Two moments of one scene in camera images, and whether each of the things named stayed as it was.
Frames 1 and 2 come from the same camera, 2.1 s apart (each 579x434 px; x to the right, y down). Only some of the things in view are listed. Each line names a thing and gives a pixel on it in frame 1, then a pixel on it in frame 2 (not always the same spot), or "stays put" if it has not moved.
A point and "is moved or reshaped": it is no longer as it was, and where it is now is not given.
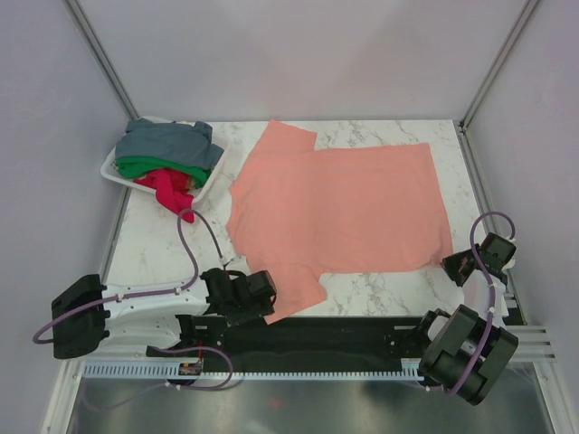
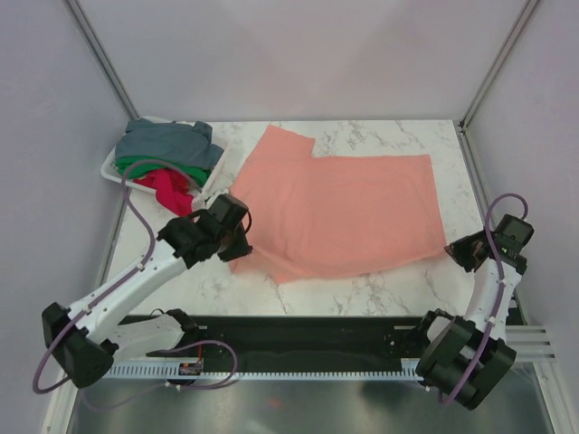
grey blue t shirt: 185,142 stays put
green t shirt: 135,167 stays put
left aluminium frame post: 82,23 stays put
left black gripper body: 249,310 to 232,244
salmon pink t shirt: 296,213 is moved or reshaped
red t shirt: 172,190 stays put
